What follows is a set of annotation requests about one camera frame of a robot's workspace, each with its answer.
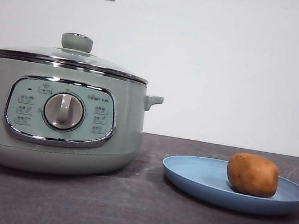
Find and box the brown potato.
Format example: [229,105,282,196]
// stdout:
[223,150,283,200]

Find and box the glass lid with green knob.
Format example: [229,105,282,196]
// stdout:
[0,21,154,85]

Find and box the pale green electric steamer pot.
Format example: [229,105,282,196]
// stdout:
[0,56,167,190]

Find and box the blue round plate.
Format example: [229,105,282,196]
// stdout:
[156,151,299,221]

